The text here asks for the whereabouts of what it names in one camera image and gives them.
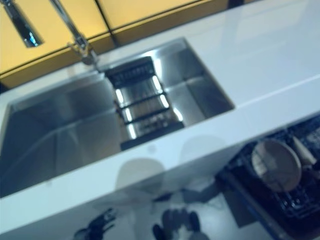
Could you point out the chrome gooseneck kitchen faucet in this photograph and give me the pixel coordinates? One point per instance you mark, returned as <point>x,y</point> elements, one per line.
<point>27,32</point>

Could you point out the deep cream plate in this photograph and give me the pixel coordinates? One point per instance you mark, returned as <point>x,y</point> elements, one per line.
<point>275,165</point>

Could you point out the stainless steel sink basin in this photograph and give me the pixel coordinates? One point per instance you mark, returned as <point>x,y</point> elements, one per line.
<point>62,137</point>

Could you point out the black built-in dishwasher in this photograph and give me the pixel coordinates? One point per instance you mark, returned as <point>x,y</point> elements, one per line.
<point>250,200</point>

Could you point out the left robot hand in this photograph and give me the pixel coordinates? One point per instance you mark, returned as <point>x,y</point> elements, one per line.
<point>96,227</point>

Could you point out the black dish drying rack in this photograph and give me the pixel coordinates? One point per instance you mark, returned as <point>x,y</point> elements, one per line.
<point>142,100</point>

